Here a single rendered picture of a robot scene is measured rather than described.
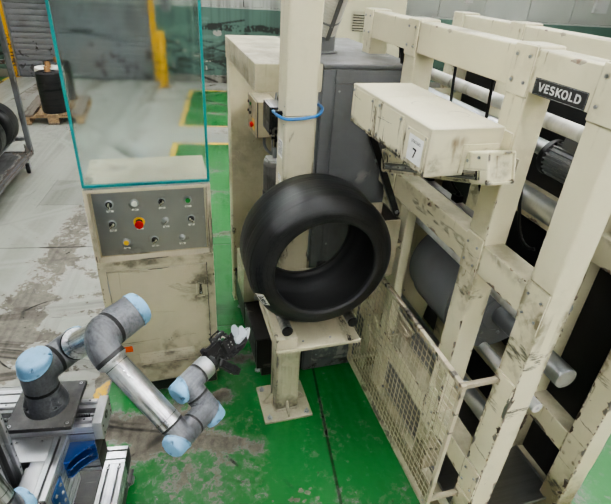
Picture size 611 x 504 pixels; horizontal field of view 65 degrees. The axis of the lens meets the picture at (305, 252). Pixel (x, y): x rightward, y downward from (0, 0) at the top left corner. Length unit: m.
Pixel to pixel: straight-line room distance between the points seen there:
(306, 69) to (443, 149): 0.67
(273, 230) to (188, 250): 0.87
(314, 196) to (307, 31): 0.59
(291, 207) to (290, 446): 1.43
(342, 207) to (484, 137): 0.52
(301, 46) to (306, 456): 1.93
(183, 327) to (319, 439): 0.94
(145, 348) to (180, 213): 0.80
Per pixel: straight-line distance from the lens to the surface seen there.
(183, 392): 1.60
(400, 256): 2.32
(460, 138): 1.48
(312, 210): 1.67
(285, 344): 1.97
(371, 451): 2.73
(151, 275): 2.48
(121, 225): 2.40
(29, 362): 1.91
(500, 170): 1.47
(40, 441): 2.09
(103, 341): 1.54
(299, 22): 1.86
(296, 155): 1.97
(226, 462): 2.64
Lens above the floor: 2.15
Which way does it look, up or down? 31 degrees down
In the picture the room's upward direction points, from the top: 4 degrees clockwise
